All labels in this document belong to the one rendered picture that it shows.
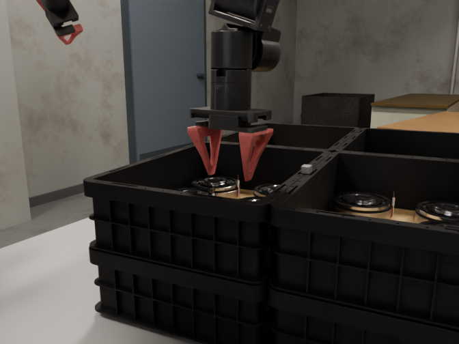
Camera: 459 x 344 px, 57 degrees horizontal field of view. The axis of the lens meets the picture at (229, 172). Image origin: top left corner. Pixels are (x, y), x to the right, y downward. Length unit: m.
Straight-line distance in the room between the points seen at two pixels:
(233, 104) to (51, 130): 3.34
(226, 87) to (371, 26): 6.84
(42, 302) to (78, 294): 0.06
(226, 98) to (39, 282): 0.53
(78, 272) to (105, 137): 3.37
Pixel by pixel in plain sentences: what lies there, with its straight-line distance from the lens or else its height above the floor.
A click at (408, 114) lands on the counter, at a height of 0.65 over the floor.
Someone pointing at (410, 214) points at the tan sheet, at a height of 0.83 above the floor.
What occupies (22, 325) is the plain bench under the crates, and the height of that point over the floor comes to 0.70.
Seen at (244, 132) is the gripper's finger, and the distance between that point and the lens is 0.56.
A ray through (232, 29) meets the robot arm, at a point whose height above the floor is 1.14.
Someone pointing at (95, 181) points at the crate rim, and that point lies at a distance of 0.66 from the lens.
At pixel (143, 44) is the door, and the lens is 4.51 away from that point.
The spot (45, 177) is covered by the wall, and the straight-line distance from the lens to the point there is 3.88.
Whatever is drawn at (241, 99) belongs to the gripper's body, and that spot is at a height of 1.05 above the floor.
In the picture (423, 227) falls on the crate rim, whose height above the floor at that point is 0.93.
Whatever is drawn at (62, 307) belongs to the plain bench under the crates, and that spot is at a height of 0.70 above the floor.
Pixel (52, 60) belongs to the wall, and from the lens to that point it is 3.88.
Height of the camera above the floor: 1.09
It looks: 14 degrees down
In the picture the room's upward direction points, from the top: straight up
